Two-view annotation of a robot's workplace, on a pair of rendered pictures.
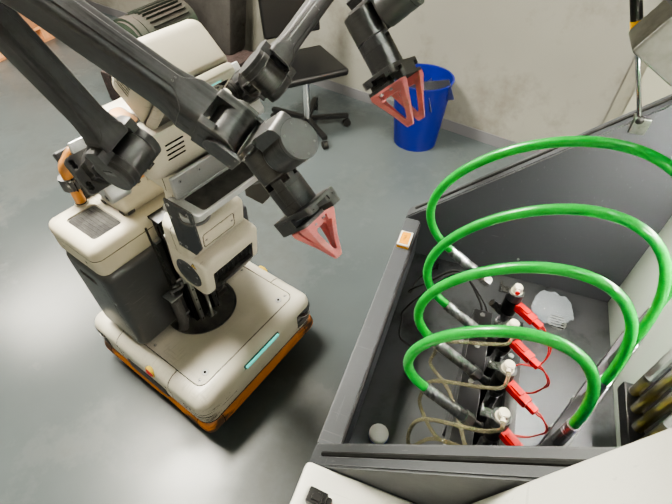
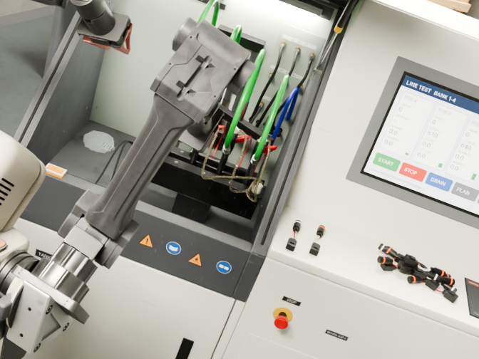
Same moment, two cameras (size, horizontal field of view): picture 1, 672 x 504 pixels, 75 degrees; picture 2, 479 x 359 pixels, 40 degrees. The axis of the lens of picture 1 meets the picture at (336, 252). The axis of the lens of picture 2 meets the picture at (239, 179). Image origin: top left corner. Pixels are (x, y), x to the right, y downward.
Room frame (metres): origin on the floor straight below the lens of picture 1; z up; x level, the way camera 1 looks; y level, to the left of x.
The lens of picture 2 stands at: (0.84, 1.26, 1.93)
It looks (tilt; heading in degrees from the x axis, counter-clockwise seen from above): 30 degrees down; 249
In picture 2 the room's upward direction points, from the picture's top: 21 degrees clockwise
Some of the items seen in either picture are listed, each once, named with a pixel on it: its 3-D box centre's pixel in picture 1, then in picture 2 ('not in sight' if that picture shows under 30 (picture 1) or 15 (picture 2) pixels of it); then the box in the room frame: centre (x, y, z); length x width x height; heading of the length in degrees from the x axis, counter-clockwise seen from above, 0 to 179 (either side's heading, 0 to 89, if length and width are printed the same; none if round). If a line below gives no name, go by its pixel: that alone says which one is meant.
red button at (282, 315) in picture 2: not in sight; (281, 319); (0.16, 0.10, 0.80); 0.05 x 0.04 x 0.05; 159
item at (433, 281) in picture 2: not in sight; (418, 268); (-0.15, 0.08, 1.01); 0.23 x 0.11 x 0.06; 159
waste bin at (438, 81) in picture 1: (422, 108); not in sight; (2.73, -0.58, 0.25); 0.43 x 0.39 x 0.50; 53
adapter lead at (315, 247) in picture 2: not in sight; (318, 239); (0.11, -0.01, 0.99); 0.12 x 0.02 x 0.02; 64
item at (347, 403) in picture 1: (377, 329); (130, 228); (0.57, -0.10, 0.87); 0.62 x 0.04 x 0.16; 159
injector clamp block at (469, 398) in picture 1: (479, 404); (198, 188); (0.37, -0.28, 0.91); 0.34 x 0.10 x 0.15; 159
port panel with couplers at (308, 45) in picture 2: not in sight; (284, 79); (0.17, -0.48, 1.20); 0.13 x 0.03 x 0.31; 159
